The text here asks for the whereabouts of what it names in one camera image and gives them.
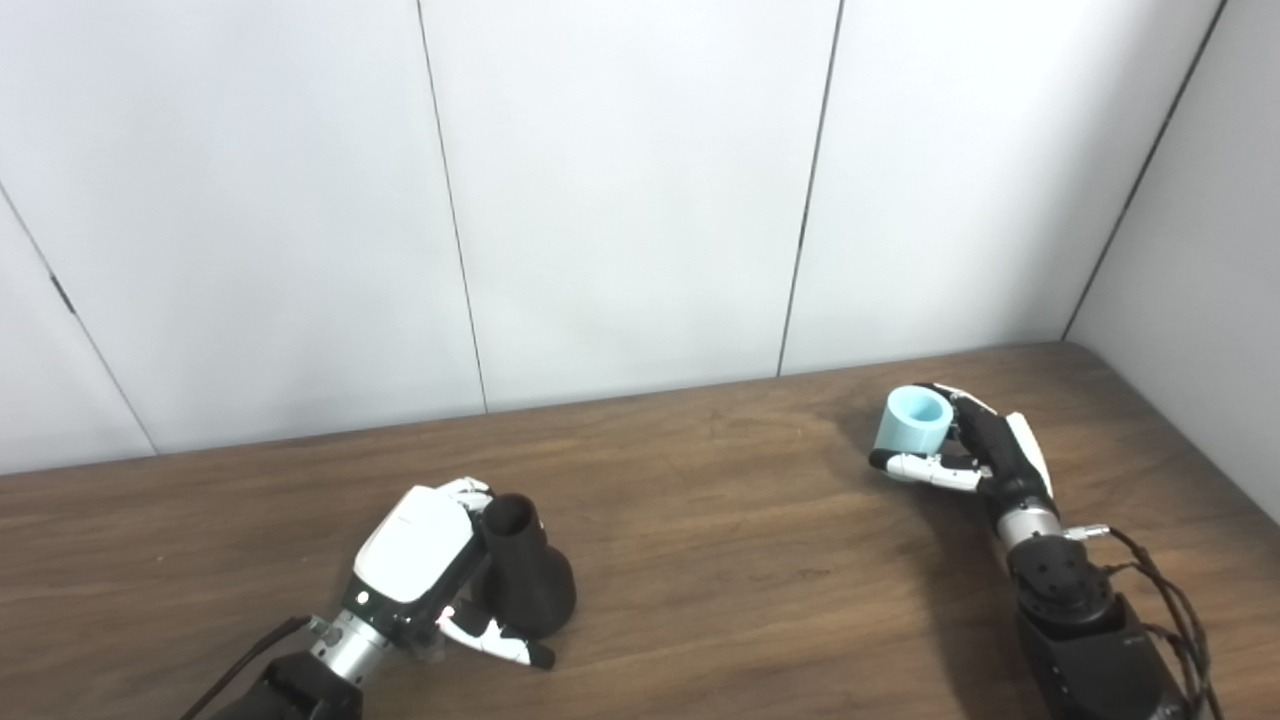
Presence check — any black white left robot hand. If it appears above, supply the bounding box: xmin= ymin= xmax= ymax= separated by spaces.
xmin=340 ymin=477 xmax=556 ymax=671

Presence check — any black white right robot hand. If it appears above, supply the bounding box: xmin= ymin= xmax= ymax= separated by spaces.
xmin=868 ymin=382 xmax=1061 ymax=521

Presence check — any light-blue cylindrical hose piece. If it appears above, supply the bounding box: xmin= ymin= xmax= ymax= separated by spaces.
xmin=874 ymin=386 xmax=957 ymax=483

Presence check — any black funnel-shaped nozzle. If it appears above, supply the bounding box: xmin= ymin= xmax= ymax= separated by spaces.
xmin=470 ymin=493 xmax=578 ymax=641

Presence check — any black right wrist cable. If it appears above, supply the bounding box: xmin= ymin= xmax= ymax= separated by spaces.
xmin=1062 ymin=523 xmax=1226 ymax=720

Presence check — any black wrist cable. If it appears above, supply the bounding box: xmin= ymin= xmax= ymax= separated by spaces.
xmin=178 ymin=615 xmax=331 ymax=720
xmin=1062 ymin=523 xmax=1226 ymax=720

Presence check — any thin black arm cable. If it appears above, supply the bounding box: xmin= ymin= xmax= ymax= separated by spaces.
xmin=1100 ymin=560 xmax=1206 ymax=701

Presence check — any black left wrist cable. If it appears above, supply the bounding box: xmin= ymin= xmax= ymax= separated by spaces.
xmin=178 ymin=615 xmax=331 ymax=720

